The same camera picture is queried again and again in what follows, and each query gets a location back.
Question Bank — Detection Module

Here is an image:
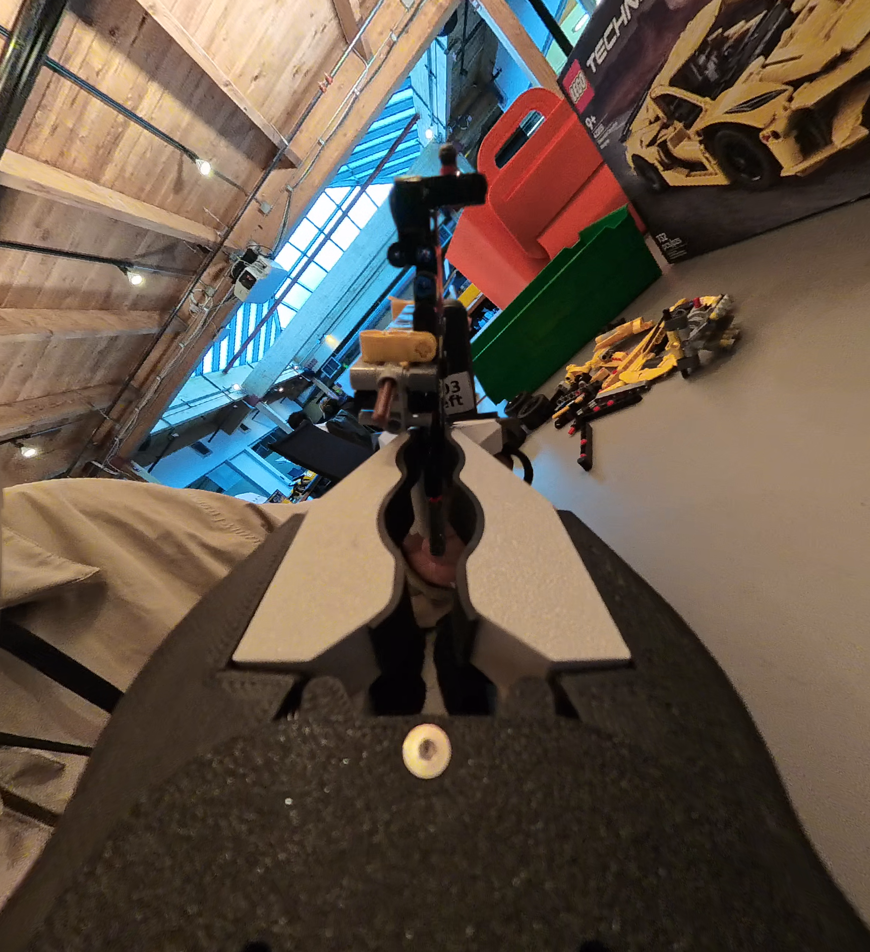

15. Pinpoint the person's left hand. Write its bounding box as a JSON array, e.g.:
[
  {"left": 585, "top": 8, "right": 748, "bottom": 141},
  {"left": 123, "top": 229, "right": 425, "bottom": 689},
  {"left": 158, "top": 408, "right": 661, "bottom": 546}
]
[{"left": 404, "top": 534, "right": 467, "bottom": 590}]

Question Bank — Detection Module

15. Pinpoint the toy car box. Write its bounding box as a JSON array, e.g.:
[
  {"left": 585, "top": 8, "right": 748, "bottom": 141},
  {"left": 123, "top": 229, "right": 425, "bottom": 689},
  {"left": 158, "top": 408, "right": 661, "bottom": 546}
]
[{"left": 557, "top": 0, "right": 870, "bottom": 265}]

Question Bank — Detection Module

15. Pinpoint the pile of yellow toy bricks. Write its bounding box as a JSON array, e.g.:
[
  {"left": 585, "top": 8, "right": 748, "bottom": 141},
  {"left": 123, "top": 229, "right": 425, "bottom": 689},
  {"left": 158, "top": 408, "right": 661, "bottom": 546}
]
[{"left": 505, "top": 294, "right": 741, "bottom": 440}]

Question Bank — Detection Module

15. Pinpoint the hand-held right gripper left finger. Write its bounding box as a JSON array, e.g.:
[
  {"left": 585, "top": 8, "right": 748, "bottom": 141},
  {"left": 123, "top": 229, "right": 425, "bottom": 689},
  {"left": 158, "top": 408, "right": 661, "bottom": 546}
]
[{"left": 232, "top": 433, "right": 413, "bottom": 715}]

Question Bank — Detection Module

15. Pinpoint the black lanyard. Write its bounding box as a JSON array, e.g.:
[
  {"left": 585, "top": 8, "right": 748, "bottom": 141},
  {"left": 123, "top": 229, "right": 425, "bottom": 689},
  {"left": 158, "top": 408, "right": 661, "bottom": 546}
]
[{"left": 0, "top": 617, "right": 125, "bottom": 715}]

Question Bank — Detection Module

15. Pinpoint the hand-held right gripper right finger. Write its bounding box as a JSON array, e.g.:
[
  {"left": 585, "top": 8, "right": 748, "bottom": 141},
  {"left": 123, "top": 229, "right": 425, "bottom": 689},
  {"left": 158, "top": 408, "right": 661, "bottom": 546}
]
[{"left": 452, "top": 430, "right": 633, "bottom": 715}]

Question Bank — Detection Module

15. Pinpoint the green plastic bin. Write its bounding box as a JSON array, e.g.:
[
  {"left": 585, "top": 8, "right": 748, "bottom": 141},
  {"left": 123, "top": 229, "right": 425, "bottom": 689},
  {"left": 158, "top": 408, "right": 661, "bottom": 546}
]
[{"left": 470, "top": 207, "right": 662, "bottom": 403}]

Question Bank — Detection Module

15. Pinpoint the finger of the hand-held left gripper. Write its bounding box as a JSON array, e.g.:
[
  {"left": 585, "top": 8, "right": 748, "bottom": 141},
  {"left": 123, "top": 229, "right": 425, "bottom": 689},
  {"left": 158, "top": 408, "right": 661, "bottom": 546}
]
[{"left": 453, "top": 418, "right": 512, "bottom": 461}]

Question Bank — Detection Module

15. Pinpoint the grey desk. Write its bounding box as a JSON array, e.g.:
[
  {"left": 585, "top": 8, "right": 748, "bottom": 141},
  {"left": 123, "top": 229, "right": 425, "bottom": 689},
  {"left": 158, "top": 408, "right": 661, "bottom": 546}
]
[{"left": 472, "top": 182, "right": 870, "bottom": 931}]

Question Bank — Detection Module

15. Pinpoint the toy brick chassis assembly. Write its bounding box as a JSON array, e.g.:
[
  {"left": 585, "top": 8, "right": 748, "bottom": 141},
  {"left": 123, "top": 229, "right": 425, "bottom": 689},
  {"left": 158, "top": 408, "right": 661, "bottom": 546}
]
[{"left": 349, "top": 143, "right": 489, "bottom": 559}]

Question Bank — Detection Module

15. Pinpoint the orange plastic carry case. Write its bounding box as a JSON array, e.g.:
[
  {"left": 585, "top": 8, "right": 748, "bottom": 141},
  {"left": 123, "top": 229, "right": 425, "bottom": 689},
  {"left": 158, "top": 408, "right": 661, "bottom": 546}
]
[{"left": 446, "top": 88, "right": 633, "bottom": 309}]

